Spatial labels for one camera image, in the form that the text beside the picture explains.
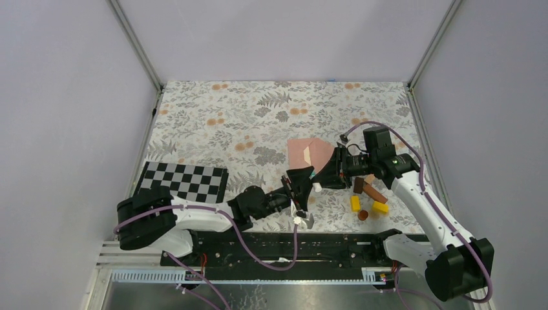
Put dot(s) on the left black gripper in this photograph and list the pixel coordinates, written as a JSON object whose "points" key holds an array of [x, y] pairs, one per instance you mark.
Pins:
{"points": [[300, 186]]}

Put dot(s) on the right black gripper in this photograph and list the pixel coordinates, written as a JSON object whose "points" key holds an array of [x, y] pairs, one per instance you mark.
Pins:
{"points": [[333, 175]]}

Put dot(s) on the green white glue stick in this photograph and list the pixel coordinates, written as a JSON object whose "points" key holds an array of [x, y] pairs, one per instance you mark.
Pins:
{"points": [[315, 185]]}

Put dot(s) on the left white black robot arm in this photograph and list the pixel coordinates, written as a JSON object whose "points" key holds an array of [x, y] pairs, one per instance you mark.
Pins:
{"points": [[157, 219]]}

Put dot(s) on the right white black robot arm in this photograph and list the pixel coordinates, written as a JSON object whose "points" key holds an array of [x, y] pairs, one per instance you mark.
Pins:
{"points": [[456, 263]]}

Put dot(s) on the dark brown wooden block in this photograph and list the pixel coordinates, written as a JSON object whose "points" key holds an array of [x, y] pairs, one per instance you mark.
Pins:
{"points": [[358, 185]]}

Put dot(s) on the yellow block near front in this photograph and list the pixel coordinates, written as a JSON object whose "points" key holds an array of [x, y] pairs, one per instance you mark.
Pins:
{"points": [[355, 204]]}

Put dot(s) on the yellow block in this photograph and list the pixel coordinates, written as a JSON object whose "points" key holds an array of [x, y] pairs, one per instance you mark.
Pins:
{"points": [[355, 204], [379, 207]]}

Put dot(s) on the light wooden block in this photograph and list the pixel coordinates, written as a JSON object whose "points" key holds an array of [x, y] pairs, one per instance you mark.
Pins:
{"points": [[370, 179]]}

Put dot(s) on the reddish brown wooden block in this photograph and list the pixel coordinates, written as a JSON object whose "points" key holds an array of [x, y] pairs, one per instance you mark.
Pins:
{"points": [[374, 194]]}

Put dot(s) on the small brown wooden cylinder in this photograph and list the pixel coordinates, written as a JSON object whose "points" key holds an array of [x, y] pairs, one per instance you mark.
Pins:
{"points": [[363, 215]]}

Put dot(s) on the yellow block right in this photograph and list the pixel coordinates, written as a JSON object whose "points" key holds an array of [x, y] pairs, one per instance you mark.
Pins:
{"points": [[379, 207]]}

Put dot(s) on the floral patterned table mat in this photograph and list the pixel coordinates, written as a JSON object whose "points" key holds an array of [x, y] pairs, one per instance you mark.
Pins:
{"points": [[244, 126]]}

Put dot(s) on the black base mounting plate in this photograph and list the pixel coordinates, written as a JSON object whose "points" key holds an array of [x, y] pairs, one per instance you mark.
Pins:
{"points": [[279, 257]]}

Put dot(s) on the black grey checkerboard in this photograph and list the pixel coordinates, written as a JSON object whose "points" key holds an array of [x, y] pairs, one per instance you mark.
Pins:
{"points": [[190, 182]]}

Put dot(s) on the white slotted cable duct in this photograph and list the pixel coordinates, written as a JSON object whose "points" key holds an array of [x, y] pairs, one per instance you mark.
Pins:
{"points": [[365, 277]]}

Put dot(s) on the right aluminium frame post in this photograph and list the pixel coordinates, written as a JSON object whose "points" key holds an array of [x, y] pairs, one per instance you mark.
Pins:
{"points": [[434, 42]]}

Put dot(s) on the aluminium frame post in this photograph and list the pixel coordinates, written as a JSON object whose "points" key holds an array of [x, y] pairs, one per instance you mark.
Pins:
{"points": [[434, 42], [135, 44]]}

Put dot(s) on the left aluminium frame post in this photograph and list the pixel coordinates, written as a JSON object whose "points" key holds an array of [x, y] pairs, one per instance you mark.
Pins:
{"points": [[135, 44]]}

